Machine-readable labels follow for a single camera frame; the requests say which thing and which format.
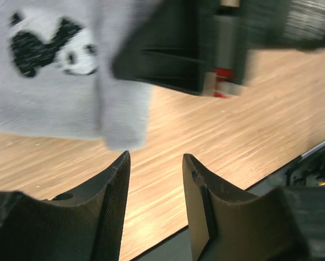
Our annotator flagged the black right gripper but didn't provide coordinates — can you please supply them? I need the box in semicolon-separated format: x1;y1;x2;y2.
200;1;325;98

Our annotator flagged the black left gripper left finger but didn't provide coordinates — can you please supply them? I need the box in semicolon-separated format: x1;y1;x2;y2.
0;152;130;260

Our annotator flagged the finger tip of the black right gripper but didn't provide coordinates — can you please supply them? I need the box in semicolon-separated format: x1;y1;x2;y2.
112;1;214;96

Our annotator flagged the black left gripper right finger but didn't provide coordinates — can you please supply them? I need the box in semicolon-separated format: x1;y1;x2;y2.
183;154;325;261

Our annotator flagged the light grey panda towel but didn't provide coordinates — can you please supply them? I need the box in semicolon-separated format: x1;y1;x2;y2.
0;1;158;151

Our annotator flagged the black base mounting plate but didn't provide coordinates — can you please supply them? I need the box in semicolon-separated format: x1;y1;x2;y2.
137;141;325;260

